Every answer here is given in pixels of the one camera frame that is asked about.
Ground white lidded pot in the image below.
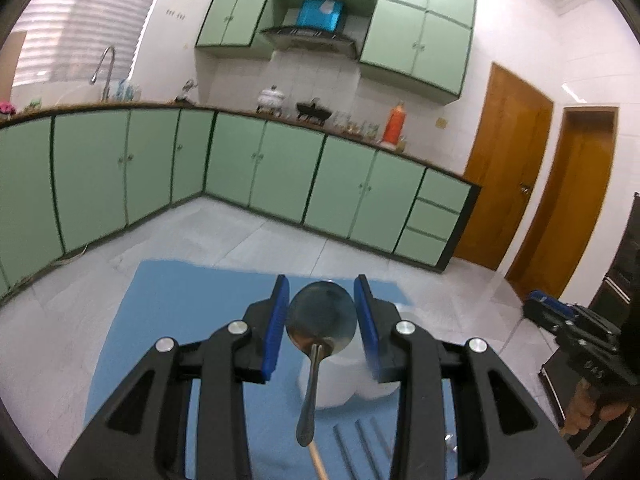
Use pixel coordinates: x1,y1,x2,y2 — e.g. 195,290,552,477
257,85,287,113

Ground window blinds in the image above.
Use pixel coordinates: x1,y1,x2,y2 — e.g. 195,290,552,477
10,0,151,88

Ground green kitchen cabinets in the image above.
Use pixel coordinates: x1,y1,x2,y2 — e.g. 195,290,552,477
195,0,478,107
0,105,482,301

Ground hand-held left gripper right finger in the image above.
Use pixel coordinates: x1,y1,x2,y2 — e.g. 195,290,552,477
353,274,586,480

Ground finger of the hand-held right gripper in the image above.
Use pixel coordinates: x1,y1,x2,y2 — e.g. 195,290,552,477
529,289,576,313
522,302,568,335

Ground curved metal faucet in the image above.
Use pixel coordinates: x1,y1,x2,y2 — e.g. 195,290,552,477
89,46,117,101

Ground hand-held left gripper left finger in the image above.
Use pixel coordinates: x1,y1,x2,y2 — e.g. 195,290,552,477
59,274,291,480

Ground row of glass jars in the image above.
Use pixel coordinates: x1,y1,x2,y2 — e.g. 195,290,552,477
332,112,381,138

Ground black chopstick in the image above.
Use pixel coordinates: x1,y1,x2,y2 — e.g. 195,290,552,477
332,425,357,480
354,421,381,480
371,419,396,461

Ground black wok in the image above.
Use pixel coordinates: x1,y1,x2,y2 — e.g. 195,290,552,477
296,97,333,126

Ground wooden utensil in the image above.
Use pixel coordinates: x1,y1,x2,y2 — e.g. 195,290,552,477
307,440,331,480

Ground orange thermos bottle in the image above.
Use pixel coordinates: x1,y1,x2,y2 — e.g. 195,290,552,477
382,101,407,145

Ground black appliance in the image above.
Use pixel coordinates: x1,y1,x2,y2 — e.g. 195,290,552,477
590,192,640,321

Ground person's right hand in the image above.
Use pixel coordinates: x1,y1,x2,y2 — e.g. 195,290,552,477
560,379,629,442

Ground blue tablecloth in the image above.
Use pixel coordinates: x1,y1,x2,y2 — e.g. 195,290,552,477
82,259,461,480

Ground green upper kitchen cabinets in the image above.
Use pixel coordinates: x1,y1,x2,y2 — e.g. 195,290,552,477
195,0,478,107

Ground range hood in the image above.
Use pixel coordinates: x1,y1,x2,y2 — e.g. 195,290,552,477
260,25,358,61

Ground green lower kitchen cabinets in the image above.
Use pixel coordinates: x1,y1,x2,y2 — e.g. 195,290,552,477
0,105,482,301

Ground blue box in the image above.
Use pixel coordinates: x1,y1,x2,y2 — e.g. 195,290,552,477
295,0,346,32

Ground white two-compartment utensil holder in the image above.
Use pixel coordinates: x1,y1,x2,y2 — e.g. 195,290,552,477
295,305,416,408

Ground wooden door with handle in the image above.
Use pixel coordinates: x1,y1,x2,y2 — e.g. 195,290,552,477
452,62,555,272

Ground metal spoon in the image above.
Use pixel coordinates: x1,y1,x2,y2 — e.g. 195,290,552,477
285,281,359,448

